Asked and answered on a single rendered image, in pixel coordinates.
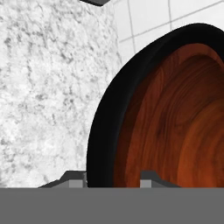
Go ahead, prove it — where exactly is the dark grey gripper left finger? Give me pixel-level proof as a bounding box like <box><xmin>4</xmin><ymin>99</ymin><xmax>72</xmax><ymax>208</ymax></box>
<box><xmin>38</xmin><ymin>171</ymin><xmax>88</xmax><ymax>189</ymax></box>

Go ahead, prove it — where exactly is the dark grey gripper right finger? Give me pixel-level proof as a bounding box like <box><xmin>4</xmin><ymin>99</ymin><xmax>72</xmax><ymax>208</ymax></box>
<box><xmin>139</xmin><ymin>171</ymin><xmax>182</xmax><ymax>189</ymax></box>

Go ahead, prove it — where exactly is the dark grey cabinet edge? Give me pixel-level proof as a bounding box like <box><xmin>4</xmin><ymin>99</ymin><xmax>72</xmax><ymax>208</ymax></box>
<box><xmin>79</xmin><ymin>0</ymin><xmax>111</xmax><ymax>7</ymax></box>

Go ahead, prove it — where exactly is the black bowl with wooden inside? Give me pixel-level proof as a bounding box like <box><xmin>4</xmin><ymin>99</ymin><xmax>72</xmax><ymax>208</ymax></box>
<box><xmin>86</xmin><ymin>23</ymin><xmax>224</xmax><ymax>189</ymax></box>

